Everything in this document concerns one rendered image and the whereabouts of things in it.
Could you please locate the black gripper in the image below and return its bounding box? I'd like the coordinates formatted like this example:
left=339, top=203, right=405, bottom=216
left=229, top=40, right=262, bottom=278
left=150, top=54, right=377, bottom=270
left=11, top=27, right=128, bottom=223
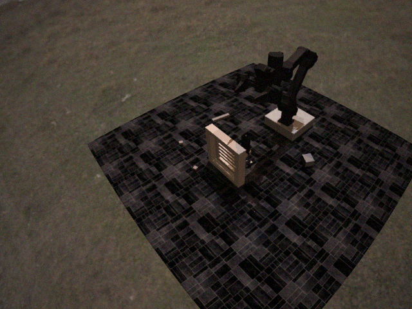
left=234, top=72, right=283, bottom=104

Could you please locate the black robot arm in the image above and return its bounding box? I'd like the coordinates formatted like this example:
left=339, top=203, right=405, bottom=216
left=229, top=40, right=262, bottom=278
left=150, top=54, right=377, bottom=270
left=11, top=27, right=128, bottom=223
left=254, top=46, right=318, bottom=127

